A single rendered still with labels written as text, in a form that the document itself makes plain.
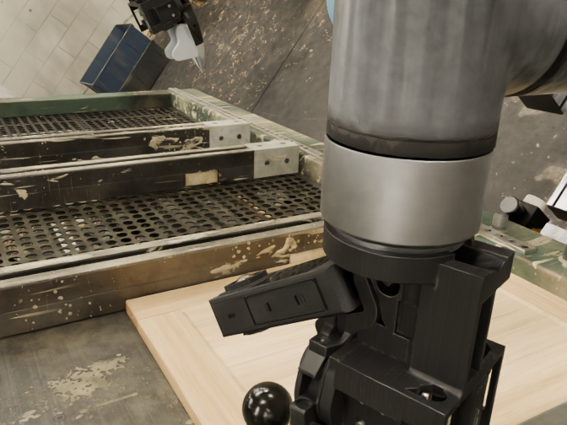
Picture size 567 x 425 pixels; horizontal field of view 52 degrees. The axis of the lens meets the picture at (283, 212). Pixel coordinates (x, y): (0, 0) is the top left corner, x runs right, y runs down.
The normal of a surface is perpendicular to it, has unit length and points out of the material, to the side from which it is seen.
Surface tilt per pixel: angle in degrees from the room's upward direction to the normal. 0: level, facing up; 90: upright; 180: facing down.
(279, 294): 42
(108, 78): 90
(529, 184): 0
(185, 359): 52
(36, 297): 90
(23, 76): 90
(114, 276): 90
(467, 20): 80
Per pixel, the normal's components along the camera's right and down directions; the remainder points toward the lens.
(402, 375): 0.04, -0.93
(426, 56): -0.11, 0.36
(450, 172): 0.33, 0.35
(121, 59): 0.56, 0.24
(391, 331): -0.64, 0.25
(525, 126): -0.66, -0.45
